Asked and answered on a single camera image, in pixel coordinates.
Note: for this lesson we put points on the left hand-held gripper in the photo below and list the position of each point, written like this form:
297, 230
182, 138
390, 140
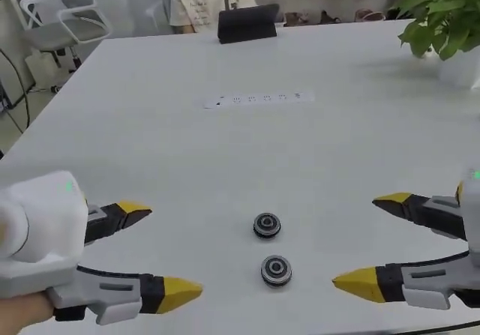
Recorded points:
41, 230

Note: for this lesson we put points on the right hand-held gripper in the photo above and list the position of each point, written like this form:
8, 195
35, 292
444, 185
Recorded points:
473, 219

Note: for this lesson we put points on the metal wheel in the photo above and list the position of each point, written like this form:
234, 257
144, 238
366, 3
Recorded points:
276, 267
267, 222

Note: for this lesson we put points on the person's left forearm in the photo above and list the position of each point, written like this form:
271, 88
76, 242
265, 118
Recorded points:
20, 316

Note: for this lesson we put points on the white table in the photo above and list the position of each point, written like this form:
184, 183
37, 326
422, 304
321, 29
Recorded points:
225, 155

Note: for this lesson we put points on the white power strip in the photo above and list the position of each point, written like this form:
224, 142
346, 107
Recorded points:
262, 99

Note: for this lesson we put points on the green potted plant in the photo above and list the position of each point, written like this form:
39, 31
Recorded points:
446, 12

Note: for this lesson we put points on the white office chair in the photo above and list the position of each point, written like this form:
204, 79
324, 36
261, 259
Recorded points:
75, 16

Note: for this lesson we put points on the black tablet with case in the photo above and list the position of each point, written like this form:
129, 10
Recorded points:
247, 22

